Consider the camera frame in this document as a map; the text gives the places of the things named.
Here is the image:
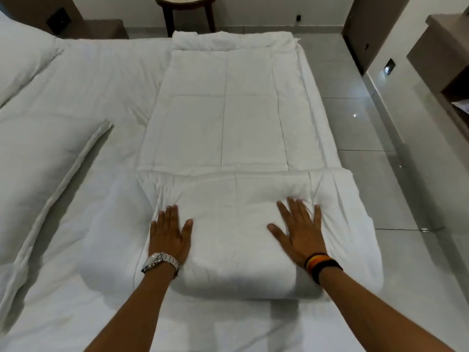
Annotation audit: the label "person's right hand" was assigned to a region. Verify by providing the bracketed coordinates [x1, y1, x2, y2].
[267, 196, 327, 270]

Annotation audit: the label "person's left hand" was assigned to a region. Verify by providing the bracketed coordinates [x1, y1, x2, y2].
[148, 204, 193, 261]

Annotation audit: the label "white quilted duvet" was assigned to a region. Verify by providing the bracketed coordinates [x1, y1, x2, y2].
[137, 31, 385, 302]

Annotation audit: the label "person's right forearm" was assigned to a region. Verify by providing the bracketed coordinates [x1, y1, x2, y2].
[318, 268, 463, 352]

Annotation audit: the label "person's left forearm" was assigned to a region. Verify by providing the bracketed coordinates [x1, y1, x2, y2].
[84, 267, 177, 352]

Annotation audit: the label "silver metal wristwatch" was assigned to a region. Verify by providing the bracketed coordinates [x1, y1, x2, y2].
[141, 252, 181, 277]

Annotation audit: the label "black striped wristbands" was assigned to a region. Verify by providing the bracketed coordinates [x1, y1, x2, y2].
[304, 252, 343, 285]

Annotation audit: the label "white pillow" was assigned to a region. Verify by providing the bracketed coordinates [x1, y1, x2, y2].
[0, 118, 113, 309]
[0, 11, 69, 108]

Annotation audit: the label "white bed sheet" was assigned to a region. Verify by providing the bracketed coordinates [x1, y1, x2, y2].
[0, 36, 367, 352]

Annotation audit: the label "brown wooden desk shelf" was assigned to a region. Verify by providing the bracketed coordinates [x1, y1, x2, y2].
[406, 12, 469, 126]

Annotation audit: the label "brown bedside table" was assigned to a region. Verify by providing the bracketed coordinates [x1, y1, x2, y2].
[78, 19, 130, 40]

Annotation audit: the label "dark wooden chair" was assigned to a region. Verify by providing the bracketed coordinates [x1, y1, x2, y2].
[153, 0, 217, 38]

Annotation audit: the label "brown wooden wall panel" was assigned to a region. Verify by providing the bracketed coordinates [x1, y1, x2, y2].
[342, 0, 408, 75]

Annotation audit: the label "black wall socket plate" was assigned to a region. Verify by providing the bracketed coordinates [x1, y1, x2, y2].
[47, 7, 73, 34]

